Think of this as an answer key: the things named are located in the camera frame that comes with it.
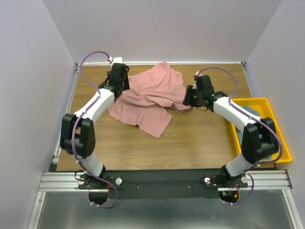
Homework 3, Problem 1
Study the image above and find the pink t shirt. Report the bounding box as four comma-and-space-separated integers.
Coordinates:
107, 62, 191, 138

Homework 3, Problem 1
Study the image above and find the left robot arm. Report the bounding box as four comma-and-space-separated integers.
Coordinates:
60, 63, 130, 189

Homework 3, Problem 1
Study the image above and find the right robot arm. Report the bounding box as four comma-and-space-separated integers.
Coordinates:
183, 74, 282, 187

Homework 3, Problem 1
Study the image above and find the blue t shirt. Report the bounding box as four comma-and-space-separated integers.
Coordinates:
235, 105, 272, 161

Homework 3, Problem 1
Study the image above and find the yellow plastic bin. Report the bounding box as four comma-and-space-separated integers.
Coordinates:
230, 97, 293, 167

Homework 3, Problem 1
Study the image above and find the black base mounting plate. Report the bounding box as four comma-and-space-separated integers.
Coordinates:
78, 169, 248, 204

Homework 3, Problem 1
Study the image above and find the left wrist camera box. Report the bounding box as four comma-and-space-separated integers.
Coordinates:
109, 57, 123, 64

